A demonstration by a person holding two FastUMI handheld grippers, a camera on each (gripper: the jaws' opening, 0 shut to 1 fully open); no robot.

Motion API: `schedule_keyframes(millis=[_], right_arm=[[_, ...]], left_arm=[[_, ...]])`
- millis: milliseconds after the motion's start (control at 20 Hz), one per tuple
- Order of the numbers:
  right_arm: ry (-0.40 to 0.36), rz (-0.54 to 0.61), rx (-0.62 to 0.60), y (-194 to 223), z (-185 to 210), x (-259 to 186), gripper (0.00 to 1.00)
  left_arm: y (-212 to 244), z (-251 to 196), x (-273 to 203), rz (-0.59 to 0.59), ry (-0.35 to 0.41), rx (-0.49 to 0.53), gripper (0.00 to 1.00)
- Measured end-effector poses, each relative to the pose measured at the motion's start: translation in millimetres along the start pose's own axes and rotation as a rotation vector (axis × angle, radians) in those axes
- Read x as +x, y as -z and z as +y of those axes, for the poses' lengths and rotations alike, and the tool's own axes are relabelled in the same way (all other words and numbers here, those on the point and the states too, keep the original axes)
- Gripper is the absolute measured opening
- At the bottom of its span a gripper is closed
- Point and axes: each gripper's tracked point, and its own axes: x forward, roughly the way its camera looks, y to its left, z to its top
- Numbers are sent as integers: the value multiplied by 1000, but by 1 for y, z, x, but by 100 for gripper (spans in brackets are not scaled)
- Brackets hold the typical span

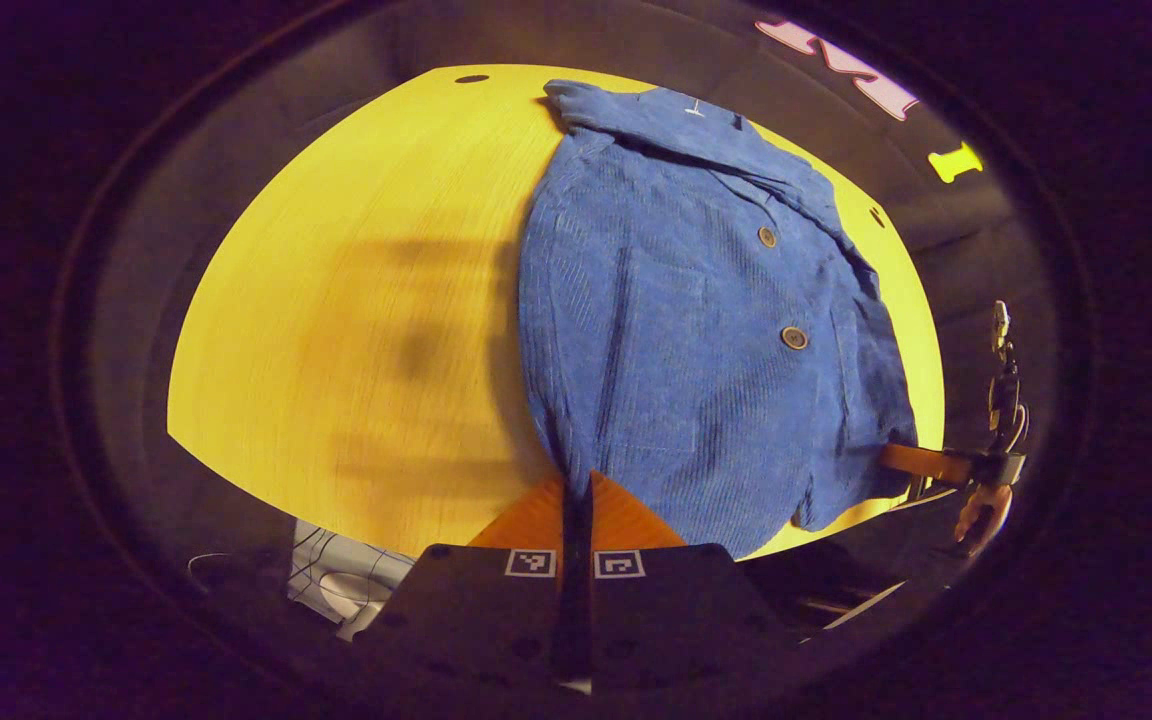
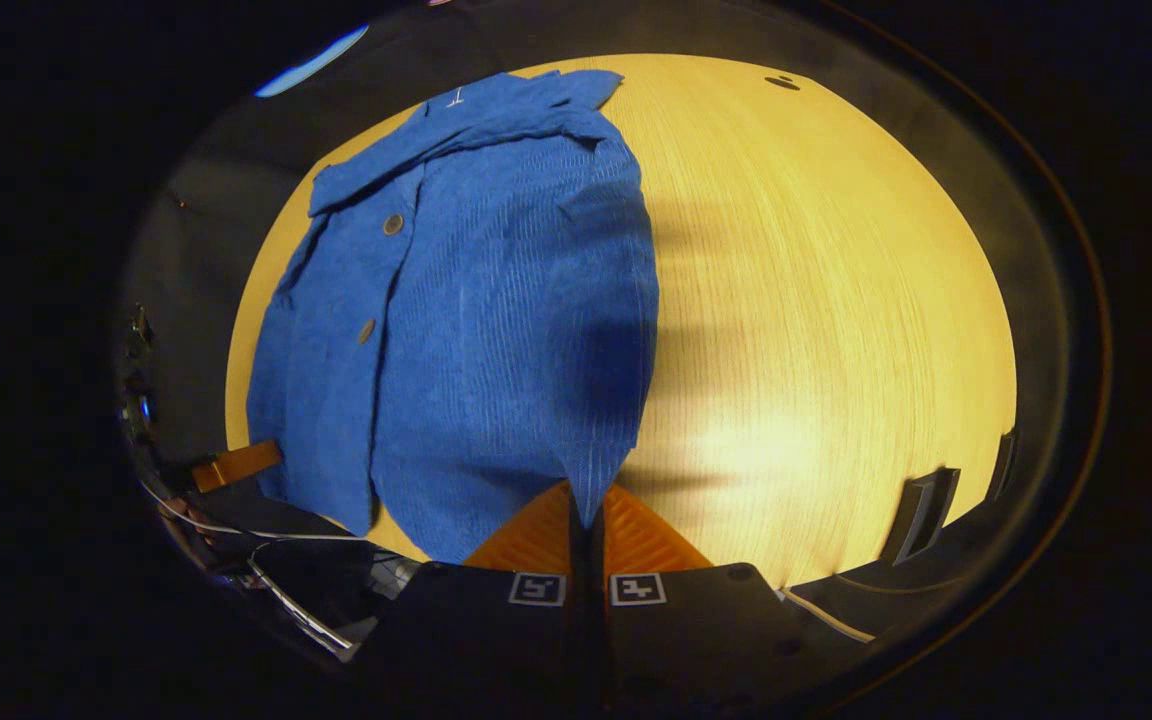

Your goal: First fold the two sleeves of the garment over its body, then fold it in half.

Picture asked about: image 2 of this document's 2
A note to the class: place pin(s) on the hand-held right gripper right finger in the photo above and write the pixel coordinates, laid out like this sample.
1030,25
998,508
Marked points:
696,630

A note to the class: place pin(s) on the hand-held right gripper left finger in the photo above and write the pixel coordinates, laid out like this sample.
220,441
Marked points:
476,630

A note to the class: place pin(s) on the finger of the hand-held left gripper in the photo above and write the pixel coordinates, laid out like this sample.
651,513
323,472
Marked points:
236,465

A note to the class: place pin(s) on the black backdrop cloth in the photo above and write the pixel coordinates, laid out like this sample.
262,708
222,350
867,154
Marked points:
236,150

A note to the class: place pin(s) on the black bracket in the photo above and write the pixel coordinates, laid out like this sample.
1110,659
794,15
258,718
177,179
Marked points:
1004,465
896,540

